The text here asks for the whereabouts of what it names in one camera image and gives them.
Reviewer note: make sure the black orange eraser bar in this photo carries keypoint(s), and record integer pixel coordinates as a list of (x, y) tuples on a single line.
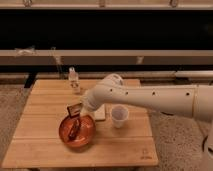
[(74, 110)]

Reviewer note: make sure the orange ceramic bowl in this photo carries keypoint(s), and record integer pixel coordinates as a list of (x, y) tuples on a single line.
[(85, 134)]

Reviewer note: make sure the brown food piece in bowl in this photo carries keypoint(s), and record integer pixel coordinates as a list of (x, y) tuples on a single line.
[(74, 130)]

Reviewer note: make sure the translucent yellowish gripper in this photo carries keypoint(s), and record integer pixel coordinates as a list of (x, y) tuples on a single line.
[(82, 112)]

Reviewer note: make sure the wooden table board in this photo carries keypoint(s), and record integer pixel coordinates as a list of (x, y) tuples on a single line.
[(36, 142)]

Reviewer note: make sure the white rectangular sponge block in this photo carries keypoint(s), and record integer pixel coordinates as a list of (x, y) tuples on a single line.
[(100, 114)]

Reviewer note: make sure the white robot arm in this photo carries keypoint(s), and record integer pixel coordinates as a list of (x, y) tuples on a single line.
[(192, 101)]

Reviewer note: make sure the clear small bottle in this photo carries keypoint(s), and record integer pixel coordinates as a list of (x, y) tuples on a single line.
[(74, 80)]

